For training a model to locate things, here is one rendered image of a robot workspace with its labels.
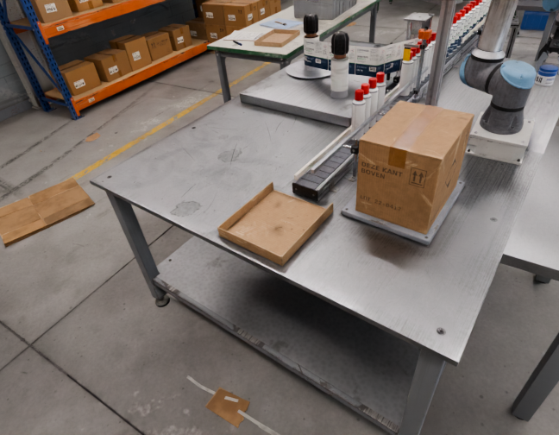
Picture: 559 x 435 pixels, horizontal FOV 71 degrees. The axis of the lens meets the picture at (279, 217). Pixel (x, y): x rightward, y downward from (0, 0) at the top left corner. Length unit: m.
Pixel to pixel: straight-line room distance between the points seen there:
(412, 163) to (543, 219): 0.51
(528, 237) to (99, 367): 1.89
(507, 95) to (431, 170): 0.62
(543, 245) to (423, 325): 0.49
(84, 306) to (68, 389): 0.49
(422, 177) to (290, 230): 0.44
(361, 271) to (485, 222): 0.46
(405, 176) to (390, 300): 0.35
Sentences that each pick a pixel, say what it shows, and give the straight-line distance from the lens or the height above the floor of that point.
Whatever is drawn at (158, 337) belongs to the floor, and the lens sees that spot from 2.17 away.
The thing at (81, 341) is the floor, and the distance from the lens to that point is 2.34.
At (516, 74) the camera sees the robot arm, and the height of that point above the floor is 1.14.
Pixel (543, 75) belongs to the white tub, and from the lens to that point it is 2.12.
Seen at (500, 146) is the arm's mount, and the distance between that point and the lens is 1.71.
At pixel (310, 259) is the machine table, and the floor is 0.83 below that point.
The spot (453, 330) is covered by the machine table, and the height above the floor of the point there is 0.83.
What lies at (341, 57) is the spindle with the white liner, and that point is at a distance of 1.99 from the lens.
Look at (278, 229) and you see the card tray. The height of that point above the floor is 0.83.
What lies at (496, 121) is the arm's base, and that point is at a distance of 1.72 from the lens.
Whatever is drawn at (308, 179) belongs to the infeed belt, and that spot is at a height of 0.88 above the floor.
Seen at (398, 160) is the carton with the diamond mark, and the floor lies 1.08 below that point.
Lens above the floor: 1.69
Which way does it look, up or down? 40 degrees down
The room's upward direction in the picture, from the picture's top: 6 degrees counter-clockwise
